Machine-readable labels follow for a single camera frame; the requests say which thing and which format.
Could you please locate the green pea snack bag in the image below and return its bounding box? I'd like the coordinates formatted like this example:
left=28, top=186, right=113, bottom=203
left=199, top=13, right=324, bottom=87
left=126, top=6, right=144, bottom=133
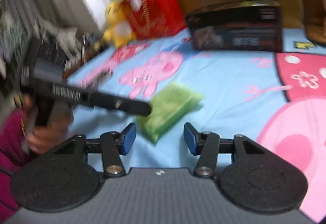
left=137, top=82, right=204, bottom=144

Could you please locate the black green tin box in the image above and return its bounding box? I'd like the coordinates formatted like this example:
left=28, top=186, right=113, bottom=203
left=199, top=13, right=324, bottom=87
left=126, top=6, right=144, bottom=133
left=185, top=0, right=283, bottom=53

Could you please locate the maroon sleeve forearm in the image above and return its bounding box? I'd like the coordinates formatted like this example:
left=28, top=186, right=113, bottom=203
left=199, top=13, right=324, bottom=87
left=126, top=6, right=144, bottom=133
left=0, top=109, right=30, bottom=222

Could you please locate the person's left hand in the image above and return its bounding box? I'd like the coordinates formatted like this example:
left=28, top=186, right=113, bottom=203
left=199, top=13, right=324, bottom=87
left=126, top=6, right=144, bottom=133
left=21, top=95, right=74, bottom=155

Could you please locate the blue cartoon pig blanket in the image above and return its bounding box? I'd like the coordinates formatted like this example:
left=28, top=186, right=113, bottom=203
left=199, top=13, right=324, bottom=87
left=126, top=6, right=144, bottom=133
left=69, top=30, right=325, bottom=222

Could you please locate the yellow plush chick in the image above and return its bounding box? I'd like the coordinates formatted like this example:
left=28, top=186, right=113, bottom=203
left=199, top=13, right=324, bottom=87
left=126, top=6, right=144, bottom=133
left=102, top=0, right=136, bottom=49

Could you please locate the red gift bag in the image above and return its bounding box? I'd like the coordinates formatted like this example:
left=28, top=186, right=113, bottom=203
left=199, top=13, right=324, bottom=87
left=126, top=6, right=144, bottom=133
left=122, top=0, right=187, bottom=40

